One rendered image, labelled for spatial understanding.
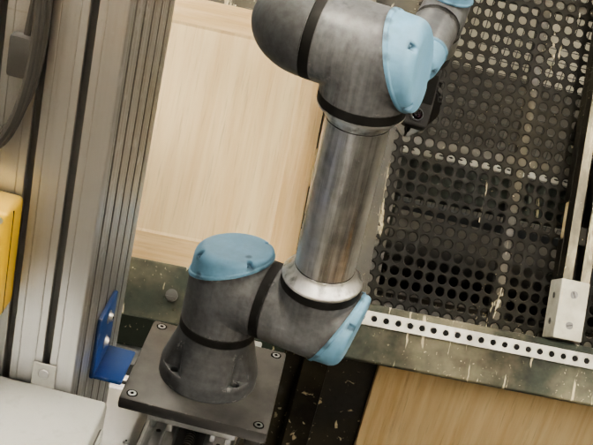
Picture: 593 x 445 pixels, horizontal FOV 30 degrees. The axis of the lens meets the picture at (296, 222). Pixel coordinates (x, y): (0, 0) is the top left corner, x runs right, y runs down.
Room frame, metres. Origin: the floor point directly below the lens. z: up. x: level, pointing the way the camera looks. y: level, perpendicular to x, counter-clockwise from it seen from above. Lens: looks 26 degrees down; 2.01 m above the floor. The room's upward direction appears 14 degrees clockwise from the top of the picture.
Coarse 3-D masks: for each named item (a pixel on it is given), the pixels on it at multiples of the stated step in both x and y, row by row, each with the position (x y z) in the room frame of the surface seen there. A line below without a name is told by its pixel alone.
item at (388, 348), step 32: (128, 288) 1.88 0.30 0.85; (160, 288) 1.90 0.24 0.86; (160, 320) 1.86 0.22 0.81; (448, 320) 1.98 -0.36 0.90; (352, 352) 1.90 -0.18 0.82; (384, 352) 1.92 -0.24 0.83; (416, 352) 1.93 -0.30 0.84; (448, 352) 1.94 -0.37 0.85; (480, 352) 1.95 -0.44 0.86; (480, 384) 1.93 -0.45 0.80; (512, 384) 1.93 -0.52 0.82; (544, 384) 1.95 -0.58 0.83; (576, 384) 1.96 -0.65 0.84
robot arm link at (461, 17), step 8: (424, 0) 1.74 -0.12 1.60; (432, 0) 1.72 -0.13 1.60; (440, 0) 1.71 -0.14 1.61; (448, 0) 1.71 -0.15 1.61; (456, 0) 1.71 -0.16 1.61; (464, 0) 1.72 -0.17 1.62; (472, 0) 1.74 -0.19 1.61; (448, 8) 1.71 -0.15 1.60; (456, 8) 1.72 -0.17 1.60; (464, 8) 1.73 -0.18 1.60; (456, 16) 1.71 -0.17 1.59; (464, 16) 1.73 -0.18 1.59; (464, 24) 1.77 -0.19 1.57; (456, 40) 1.77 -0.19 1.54
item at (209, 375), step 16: (176, 336) 1.37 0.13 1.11; (192, 336) 1.34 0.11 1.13; (176, 352) 1.35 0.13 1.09; (192, 352) 1.34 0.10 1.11; (208, 352) 1.33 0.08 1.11; (224, 352) 1.34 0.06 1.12; (240, 352) 1.35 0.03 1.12; (160, 368) 1.37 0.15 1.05; (176, 368) 1.35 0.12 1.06; (192, 368) 1.33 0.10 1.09; (208, 368) 1.33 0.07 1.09; (224, 368) 1.33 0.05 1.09; (240, 368) 1.35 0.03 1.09; (256, 368) 1.39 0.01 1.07; (176, 384) 1.33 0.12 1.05; (192, 384) 1.32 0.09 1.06; (208, 384) 1.32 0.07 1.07; (224, 384) 1.33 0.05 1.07; (240, 384) 1.35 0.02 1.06; (208, 400) 1.32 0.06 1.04; (224, 400) 1.33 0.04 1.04
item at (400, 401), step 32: (384, 384) 2.15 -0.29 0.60; (416, 384) 2.16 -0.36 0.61; (448, 384) 2.17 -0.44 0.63; (384, 416) 2.15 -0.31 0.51; (416, 416) 2.16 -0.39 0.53; (448, 416) 2.17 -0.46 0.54; (480, 416) 2.18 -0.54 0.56; (512, 416) 2.18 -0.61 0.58; (544, 416) 2.19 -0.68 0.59; (576, 416) 2.20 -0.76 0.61
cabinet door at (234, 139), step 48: (192, 0) 2.25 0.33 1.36; (192, 48) 2.20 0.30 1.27; (240, 48) 2.22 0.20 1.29; (192, 96) 2.14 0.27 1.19; (240, 96) 2.16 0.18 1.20; (288, 96) 2.19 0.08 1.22; (192, 144) 2.09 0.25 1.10; (240, 144) 2.11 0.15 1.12; (288, 144) 2.13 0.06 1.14; (144, 192) 2.02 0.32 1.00; (192, 192) 2.04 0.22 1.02; (240, 192) 2.06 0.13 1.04; (288, 192) 2.08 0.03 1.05; (144, 240) 1.97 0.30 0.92; (192, 240) 1.99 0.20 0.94; (288, 240) 2.02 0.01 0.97
